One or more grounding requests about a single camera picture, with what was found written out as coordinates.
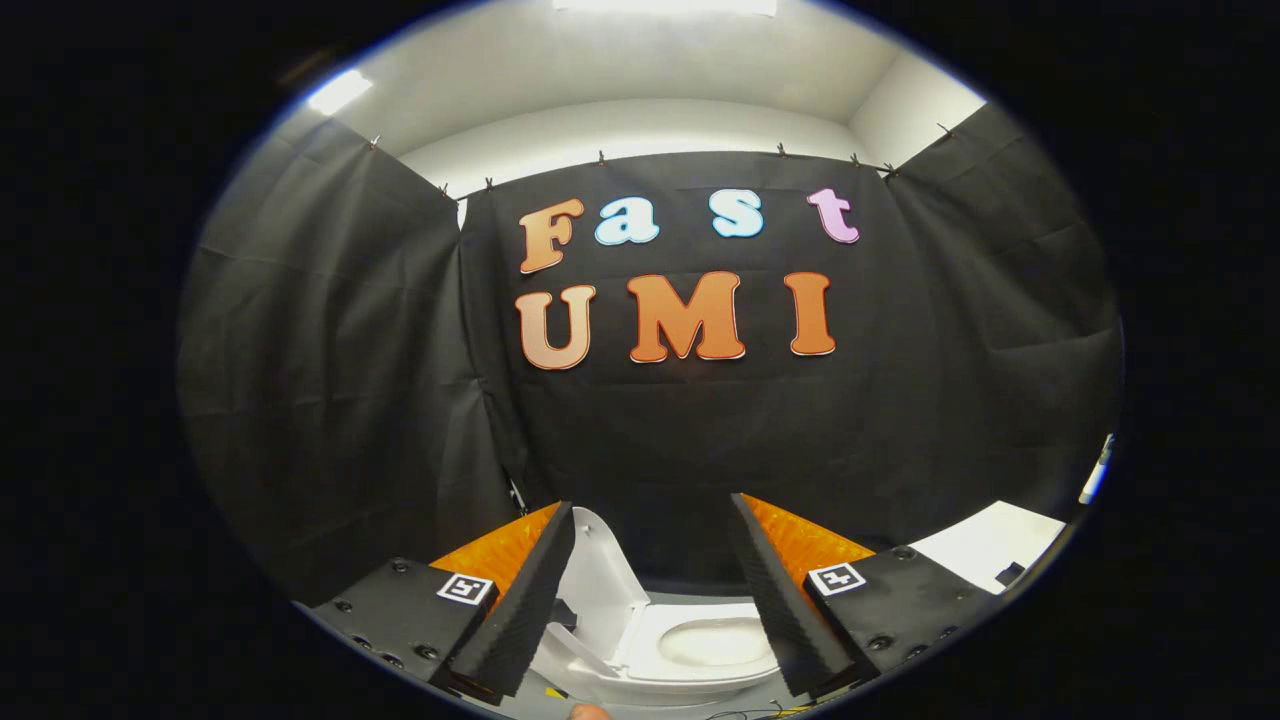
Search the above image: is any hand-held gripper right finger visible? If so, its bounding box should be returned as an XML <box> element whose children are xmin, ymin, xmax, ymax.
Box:
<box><xmin>730</xmin><ymin>493</ymin><xmax>1001</xmax><ymax>699</ymax></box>

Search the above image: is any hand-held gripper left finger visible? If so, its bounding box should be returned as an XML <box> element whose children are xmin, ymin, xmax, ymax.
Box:
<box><xmin>300</xmin><ymin>502</ymin><xmax>577</xmax><ymax>704</ymax></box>

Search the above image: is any white toilet lid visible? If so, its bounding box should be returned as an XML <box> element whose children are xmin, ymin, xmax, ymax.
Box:
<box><xmin>535</xmin><ymin>507</ymin><xmax>653</xmax><ymax>686</ymax></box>

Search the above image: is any white toilet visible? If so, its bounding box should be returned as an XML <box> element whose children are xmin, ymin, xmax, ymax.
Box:
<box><xmin>530</xmin><ymin>600</ymin><xmax>783</xmax><ymax>709</ymax></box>

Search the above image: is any black backdrop cloth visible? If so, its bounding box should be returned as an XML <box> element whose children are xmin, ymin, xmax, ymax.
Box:
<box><xmin>178</xmin><ymin>100</ymin><xmax>1126</xmax><ymax>611</ymax></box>

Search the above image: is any white cabinet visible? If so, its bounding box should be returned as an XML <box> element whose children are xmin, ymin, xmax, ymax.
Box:
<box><xmin>910</xmin><ymin>500</ymin><xmax>1066</xmax><ymax>596</ymax></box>

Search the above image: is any small ceiling light panel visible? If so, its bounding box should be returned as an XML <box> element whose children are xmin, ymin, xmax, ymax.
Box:
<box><xmin>307</xmin><ymin>70</ymin><xmax>373</xmax><ymax>116</ymax></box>

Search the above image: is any large ceiling light panel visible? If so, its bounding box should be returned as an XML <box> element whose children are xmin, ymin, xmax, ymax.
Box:
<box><xmin>553</xmin><ymin>0</ymin><xmax>778</xmax><ymax>17</ymax></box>

